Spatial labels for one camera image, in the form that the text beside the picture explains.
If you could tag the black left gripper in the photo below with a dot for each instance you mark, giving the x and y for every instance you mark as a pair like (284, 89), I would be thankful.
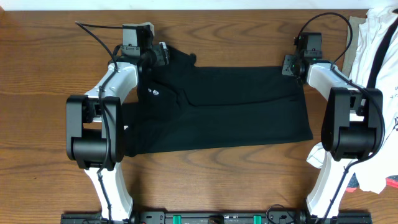
(152, 58)

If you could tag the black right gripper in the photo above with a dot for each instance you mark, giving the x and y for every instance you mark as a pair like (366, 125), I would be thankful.
(288, 60)

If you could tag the black polo shirt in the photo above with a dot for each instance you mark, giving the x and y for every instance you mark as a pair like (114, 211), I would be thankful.
(184, 107)

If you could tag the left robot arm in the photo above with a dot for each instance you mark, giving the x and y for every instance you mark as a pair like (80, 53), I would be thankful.
(95, 133)

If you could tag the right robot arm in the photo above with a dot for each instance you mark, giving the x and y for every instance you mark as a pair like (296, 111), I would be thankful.
(352, 132)

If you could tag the beige cloth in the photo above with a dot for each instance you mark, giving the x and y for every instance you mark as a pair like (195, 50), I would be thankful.
(351, 52)

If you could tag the black red sock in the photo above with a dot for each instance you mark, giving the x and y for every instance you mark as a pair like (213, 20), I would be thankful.
(353, 184)

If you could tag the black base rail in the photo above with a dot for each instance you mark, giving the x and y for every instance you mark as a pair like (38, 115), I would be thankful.
(274, 216)

